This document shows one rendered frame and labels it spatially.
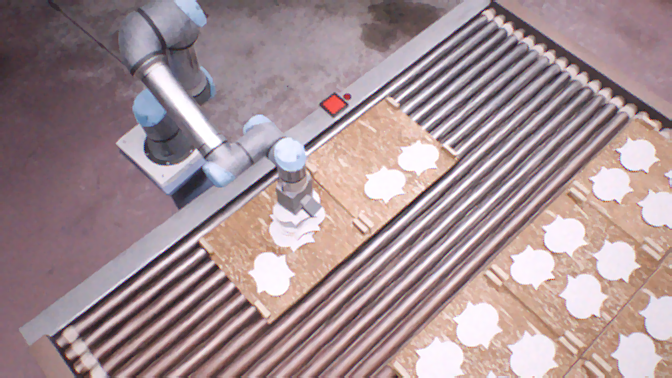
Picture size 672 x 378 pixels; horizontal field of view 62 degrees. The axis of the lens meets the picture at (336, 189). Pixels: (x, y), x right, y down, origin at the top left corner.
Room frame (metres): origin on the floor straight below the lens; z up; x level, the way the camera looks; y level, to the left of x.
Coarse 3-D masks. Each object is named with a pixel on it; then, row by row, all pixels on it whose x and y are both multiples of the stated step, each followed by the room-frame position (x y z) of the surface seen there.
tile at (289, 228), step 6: (318, 216) 0.76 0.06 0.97; (306, 222) 0.74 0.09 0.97; (312, 222) 0.74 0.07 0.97; (318, 222) 0.74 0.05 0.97; (282, 228) 0.72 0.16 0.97; (288, 228) 0.72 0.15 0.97; (294, 228) 0.72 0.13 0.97; (300, 228) 0.72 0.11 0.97; (306, 228) 0.72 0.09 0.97; (312, 228) 0.72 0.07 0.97; (318, 228) 0.72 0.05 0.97; (300, 234) 0.70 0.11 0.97
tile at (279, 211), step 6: (318, 198) 0.78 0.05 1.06; (276, 204) 0.76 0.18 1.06; (276, 210) 0.74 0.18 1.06; (282, 210) 0.74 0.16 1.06; (300, 210) 0.74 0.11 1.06; (276, 216) 0.72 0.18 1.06; (282, 216) 0.72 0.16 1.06; (288, 216) 0.72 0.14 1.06; (294, 216) 0.72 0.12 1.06; (300, 216) 0.72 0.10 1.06; (306, 216) 0.72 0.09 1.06; (282, 222) 0.70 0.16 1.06; (288, 222) 0.70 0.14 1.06; (294, 222) 0.70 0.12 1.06; (300, 222) 0.70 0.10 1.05
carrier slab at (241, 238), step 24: (264, 192) 0.86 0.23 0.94; (240, 216) 0.78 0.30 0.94; (264, 216) 0.78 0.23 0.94; (336, 216) 0.78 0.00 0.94; (216, 240) 0.69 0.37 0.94; (240, 240) 0.69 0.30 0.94; (264, 240) 0.69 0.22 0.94; (336, 240) 0.70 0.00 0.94; (360, 240) 0.70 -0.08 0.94; (240, 264) 0.61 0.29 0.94; (288, 264) 0.62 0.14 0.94; (312, 264) 0.62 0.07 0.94; (336, 264) 0.62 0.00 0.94; (240, 288) 0.54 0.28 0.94
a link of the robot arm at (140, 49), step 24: (144, 24) 1.01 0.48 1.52; (120, 48) 0.97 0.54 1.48; (144, 48) 0.96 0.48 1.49; (144, 72) 0.91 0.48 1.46; (168, 72) 0.92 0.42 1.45; (168, 96) 0.86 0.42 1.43; (192, 120) 0.81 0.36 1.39; (216, 144) 0.77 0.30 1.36; (240, 144) 0.78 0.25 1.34; (216, 168) 0.71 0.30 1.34; (240, 168) 0.73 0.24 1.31
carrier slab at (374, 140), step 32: (352, 128) 1.12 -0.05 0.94; (384, 128) 1.12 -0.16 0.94; (416, 128) 1.12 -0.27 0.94; (320, 160) 0.99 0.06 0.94; (352, 160) 0.99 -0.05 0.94; (384, 160) 0.99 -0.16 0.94; (448, 160) 1.00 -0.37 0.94; (352, 192) 0.87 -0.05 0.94; (416, 192) 0.87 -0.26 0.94; (384, 224) 0.76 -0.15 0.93
